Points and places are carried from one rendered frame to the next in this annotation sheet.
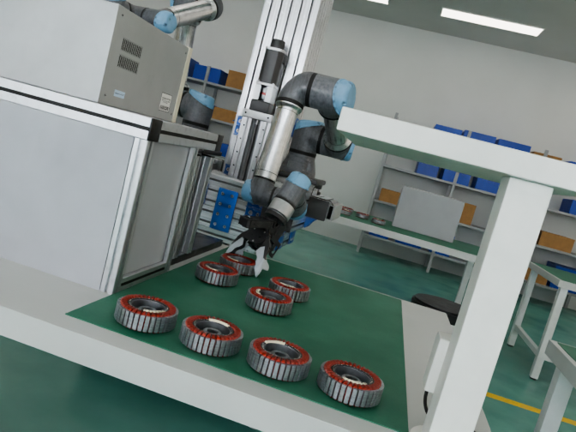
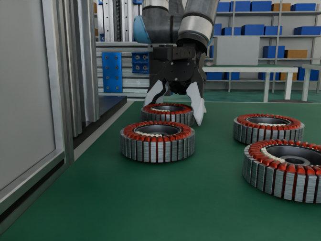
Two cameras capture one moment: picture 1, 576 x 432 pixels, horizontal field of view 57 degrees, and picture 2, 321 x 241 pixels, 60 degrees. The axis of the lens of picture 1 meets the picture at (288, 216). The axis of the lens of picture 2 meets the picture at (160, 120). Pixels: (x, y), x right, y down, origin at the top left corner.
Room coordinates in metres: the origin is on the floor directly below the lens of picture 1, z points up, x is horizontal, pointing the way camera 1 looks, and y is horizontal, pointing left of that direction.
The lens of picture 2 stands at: (0.95, 0.17, 0.90)
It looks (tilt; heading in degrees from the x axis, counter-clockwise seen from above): 14 degrees down; 355
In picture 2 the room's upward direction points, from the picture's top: straight up
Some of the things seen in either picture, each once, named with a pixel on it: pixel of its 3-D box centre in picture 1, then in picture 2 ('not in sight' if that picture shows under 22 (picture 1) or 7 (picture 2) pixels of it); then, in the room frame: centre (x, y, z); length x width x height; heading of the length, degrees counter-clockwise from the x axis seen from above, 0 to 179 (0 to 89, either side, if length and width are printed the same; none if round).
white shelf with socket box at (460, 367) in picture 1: (418, 274); not in sight; (0.91, -0.25, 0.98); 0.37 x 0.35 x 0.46; 80
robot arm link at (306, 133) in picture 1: (309, 135); not in sight; (2.25, 0.00, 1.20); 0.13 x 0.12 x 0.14; 78
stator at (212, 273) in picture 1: (217, 273); (157, 139); (1.35, 0.14, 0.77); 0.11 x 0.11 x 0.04
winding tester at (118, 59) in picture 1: (72, 51); not in sight; (1.33, 0.61, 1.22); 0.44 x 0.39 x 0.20; 80
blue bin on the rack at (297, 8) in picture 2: not in sight; (301, 8); (7.27, -3.61, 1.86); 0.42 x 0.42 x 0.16; 81
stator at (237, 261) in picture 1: (238, 264); (167, 115); (1.52, 0.10, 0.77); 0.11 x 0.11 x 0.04
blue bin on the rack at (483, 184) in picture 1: (489, 183); (252, 30); (7.45, -2.58, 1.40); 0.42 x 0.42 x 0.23; 80
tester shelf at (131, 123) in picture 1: (66, 103); not in sight; (1.33, 0.60, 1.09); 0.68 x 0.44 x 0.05; 80
